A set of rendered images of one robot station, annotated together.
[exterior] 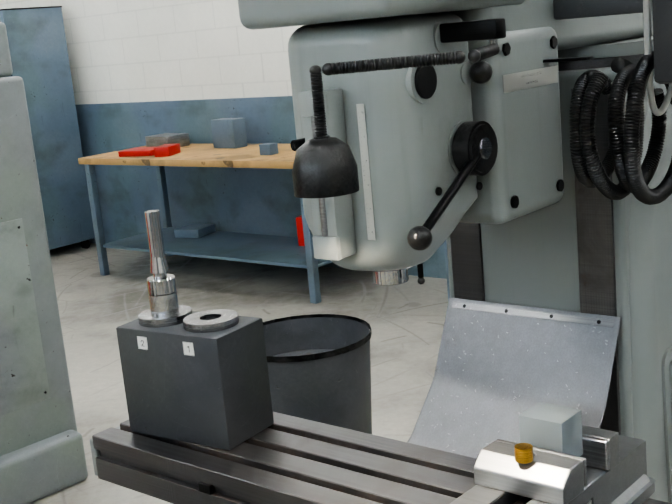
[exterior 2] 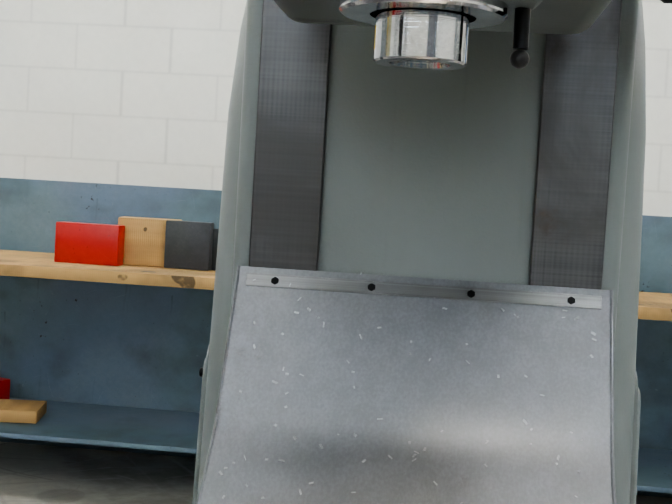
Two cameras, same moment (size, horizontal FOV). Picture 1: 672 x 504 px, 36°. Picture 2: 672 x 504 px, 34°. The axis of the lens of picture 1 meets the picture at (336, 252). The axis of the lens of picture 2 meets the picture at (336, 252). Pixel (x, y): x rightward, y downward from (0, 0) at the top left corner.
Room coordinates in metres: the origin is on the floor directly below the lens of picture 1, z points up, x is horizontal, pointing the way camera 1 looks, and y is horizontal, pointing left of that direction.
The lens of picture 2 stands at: (0.92, 0.28, 1.21)
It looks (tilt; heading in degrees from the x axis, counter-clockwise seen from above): 3 degrees down; 325
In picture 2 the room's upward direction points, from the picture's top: 3 degrees clockwise
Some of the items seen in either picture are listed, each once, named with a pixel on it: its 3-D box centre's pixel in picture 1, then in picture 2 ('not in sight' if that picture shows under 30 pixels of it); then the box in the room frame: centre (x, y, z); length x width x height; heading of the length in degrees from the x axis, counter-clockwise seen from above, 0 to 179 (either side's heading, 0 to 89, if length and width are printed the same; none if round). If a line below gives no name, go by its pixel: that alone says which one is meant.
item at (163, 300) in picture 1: (163, 297); not in sight; (1.66, 0.29, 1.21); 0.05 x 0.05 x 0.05
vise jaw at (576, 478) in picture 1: (529, 471); not in sight; (1.16, -0.21, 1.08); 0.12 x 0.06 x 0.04; 48
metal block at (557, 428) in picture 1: (550, 434); not in sight; (1.20, -0.25, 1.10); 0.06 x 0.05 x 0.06; 48
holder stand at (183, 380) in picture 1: (194, 372); not in sight; (1.63, 0.25, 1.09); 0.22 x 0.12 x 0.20; 56
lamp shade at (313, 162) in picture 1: (324, 164); not in sight; (1.12, 0.00, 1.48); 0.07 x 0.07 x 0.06
